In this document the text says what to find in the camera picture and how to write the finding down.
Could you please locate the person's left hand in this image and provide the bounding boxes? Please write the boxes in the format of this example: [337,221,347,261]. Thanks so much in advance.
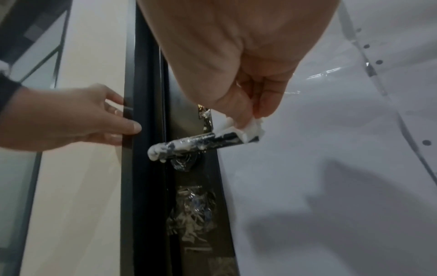
[0,82,142,151]

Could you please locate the person's right hand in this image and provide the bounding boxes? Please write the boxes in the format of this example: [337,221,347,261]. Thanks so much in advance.
[136,0,340,130]

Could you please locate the white tissue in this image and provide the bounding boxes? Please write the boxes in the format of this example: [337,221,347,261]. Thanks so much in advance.
[218,115,266,144]

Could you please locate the black door handle with foam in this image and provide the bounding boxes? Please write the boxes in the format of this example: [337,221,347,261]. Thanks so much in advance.
[147,132,260,172]

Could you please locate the clear tape strip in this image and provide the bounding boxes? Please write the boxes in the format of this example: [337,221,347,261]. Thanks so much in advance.
[195,103,215,133]

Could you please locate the black framed glass partition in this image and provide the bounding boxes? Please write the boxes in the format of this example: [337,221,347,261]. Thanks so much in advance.
[0,0,74,276]

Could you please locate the white paper sheets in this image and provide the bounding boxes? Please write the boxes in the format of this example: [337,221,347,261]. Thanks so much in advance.
[211,0,437,276]

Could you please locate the clear bag of screws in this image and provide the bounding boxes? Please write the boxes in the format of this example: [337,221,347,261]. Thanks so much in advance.
[165,184,219,243]

